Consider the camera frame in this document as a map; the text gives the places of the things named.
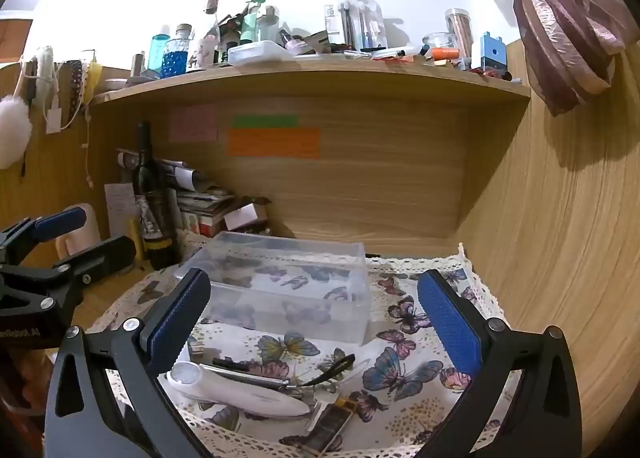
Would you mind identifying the black lace ribbon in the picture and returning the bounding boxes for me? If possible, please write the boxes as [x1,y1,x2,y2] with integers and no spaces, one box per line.
[65,60,84,115]

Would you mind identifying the green sticky note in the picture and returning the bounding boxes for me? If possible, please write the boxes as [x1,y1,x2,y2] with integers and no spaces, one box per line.
[231,115,300,129]

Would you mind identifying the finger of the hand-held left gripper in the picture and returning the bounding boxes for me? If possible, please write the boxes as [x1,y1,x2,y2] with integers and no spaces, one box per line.
[52,235,137,290]
[0,207,87,267]

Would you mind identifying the pale pink cup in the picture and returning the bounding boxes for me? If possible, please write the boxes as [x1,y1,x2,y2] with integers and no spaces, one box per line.
[57,203,101,260]

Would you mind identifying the blue box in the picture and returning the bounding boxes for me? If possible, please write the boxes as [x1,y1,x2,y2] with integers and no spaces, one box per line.
[479,32,507,72]

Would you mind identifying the clear plastic storage box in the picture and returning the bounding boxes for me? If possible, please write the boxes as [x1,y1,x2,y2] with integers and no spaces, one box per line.
[174,231,372,345]

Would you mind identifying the white fluffy pompom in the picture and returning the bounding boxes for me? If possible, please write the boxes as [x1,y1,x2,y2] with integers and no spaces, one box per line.
[0,95,33,170]

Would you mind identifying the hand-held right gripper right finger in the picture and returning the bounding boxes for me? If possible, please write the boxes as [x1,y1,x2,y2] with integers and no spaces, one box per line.
[416,268,583,458]

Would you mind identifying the white handheld beauty device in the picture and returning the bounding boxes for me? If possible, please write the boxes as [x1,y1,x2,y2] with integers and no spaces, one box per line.
[167,360,312,420]

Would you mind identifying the pink cloth bag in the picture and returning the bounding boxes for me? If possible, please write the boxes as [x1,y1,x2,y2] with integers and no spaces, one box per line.
[445,0,627,117]

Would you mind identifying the blue liquid bottle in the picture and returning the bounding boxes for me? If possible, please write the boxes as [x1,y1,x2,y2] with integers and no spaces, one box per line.
[148,24,174,78]

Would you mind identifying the stack of books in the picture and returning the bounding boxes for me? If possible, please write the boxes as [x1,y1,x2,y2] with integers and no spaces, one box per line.
[117,147,273,240]

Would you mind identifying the teal pump bottle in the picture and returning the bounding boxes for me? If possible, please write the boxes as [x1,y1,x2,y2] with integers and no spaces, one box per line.
[239,0,266,45]

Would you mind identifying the flat white plastic box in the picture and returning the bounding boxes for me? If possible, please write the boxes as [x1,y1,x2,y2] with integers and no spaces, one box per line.
[227,40,297,65]

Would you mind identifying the orange sticky note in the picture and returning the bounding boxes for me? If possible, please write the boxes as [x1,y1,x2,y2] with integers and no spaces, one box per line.
[227,127,321,159]

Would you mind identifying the clear bottle with blue beads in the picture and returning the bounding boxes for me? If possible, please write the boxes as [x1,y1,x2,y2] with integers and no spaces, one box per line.
[162,23,194,78]

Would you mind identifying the clear tube jar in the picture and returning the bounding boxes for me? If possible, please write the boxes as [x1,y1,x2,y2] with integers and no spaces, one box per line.
[444,8,474,71]

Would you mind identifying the clear case of brushes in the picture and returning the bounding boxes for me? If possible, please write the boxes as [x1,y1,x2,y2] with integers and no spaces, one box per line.
[333,0,389,51]

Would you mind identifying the white paper note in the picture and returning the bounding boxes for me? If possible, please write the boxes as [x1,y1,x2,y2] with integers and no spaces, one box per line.
[104,183,137,235]

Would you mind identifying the thin metal stick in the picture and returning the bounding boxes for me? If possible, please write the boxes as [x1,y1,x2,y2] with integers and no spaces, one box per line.
[215,367,292,388]

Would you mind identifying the pink sticky note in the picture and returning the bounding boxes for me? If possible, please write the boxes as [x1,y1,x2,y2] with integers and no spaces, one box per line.
[168,105,219,142]

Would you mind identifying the dark wine bottle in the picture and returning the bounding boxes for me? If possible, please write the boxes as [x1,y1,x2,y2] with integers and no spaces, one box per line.
[132,121,179,267]

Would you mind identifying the cork-topped bottle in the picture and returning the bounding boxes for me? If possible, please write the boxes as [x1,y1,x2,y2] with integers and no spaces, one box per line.
[202,0,222,36]

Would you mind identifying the glass bowl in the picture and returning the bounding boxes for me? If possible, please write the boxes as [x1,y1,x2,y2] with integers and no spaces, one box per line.
[422,32,457,52]

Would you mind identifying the small white cardboard box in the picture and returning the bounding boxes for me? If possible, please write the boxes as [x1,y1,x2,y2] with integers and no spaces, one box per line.
[224,198,272,233]

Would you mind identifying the clear bottle with grey cap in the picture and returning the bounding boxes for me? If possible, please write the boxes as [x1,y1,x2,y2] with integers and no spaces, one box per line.
[257,5,281,44]

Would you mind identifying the butterfly printed lace cloth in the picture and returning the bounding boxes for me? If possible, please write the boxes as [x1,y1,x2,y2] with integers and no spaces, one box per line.
[85,228,512,458]

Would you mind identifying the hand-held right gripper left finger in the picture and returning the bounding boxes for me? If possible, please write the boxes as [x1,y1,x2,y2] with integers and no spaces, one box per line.
[44,267,213,458]

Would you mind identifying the yellow lace ribbon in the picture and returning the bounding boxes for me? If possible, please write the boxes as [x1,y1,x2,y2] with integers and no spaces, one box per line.
[82,62,104,104]

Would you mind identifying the wooden shelf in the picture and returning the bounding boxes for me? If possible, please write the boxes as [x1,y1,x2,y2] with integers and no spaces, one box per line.
[92,55,532,108]

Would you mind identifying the small pink bottle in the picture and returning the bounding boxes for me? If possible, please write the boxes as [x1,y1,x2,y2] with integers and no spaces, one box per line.
[280,29,307,57]

